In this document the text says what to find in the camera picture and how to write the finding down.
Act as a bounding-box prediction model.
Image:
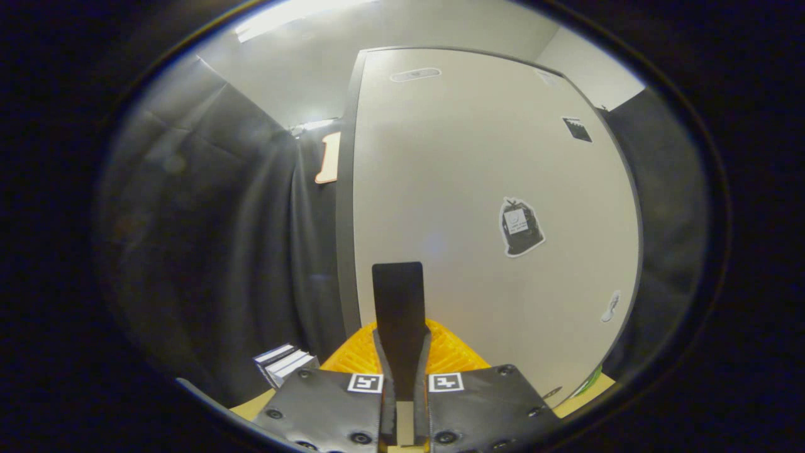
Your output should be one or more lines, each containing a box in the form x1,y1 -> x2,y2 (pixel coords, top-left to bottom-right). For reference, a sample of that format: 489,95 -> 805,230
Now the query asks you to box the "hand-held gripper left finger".
252,262 -> 401,453

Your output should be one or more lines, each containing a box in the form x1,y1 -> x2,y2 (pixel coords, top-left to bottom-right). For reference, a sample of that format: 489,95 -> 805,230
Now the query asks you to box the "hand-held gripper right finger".
399,262 -> 562,453

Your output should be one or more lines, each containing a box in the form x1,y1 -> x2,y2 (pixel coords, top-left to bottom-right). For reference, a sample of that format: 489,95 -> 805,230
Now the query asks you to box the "white shoe cabinet door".
352,47 -> 643,410

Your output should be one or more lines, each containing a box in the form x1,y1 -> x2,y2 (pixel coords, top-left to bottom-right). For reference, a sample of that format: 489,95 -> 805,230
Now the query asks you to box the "grey cover book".
267,352 -> 319,388

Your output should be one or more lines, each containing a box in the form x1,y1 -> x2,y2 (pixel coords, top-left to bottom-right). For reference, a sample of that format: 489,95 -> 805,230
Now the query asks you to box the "blue cover book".
253,344 -> 297,378

